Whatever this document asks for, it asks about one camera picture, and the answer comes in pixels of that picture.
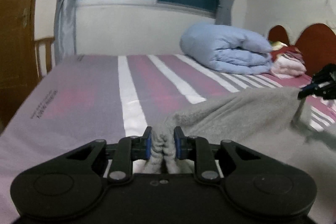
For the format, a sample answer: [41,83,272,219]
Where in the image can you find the grey fleece pants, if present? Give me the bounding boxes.
[143,87,335,223]

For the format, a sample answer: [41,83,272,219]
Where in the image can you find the pink folded blanket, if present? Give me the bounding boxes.
[270,56,306,79]

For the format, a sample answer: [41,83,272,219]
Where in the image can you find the red wooden headboard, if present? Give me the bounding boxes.
[267,23,336,77]

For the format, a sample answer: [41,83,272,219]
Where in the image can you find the red patterned cloth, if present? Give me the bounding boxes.
[270,41,304,63]

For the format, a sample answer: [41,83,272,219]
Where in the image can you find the striped pink grey bed sheet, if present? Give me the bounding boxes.
[0,53,336,224]

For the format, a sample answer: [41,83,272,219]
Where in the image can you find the folded light blue duvet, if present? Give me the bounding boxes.
[180,23,272,75]

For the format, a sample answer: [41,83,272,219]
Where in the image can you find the wooden chair by door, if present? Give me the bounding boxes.
[34,36,55,81]

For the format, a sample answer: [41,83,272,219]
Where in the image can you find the left grey curtain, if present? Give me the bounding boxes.
[54,0,77,64]

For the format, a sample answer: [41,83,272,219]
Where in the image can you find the brown wooden door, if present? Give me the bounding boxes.
[1,0,39,127]

